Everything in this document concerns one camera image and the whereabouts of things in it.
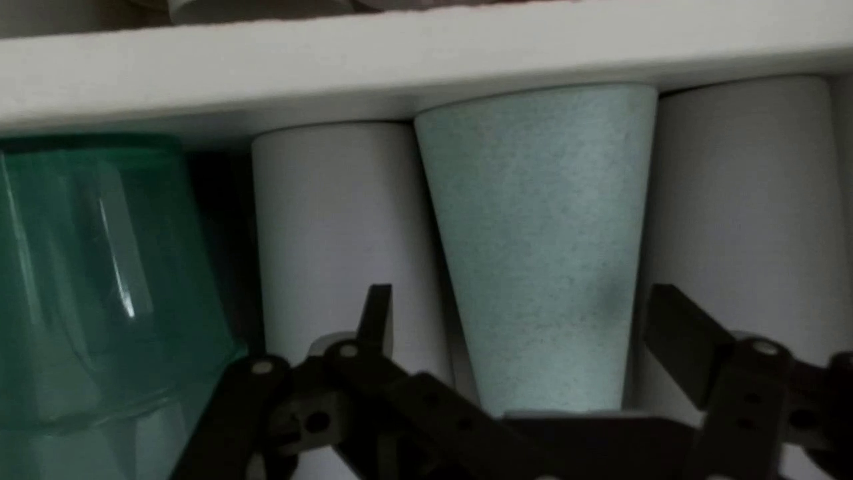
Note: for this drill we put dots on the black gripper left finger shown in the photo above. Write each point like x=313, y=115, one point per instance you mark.
x=382, y=421

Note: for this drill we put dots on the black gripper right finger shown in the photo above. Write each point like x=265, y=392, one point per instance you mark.
x=756, y=396

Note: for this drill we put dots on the speckled teal cup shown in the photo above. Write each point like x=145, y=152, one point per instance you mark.
x=540, y=204

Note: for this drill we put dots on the white cup right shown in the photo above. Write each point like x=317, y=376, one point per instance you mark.
x=748, y=212

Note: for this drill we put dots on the white cup on shelf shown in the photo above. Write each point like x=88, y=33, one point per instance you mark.
x=340, y=209

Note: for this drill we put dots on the green transparent glass container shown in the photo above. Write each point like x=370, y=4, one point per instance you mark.
x=109, y=320

